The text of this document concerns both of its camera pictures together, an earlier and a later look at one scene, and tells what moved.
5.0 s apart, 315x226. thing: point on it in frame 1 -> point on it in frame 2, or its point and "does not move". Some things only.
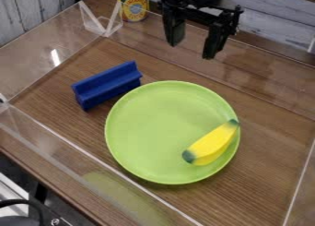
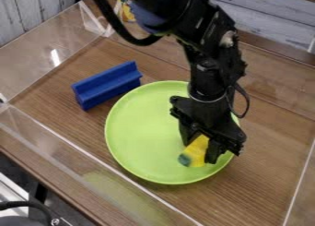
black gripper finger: (215, 40) -> (215, 149)
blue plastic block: (104, 86) does not move
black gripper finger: (175, 24) -> (188, 133)
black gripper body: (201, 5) -> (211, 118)
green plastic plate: (155, 122) does not move
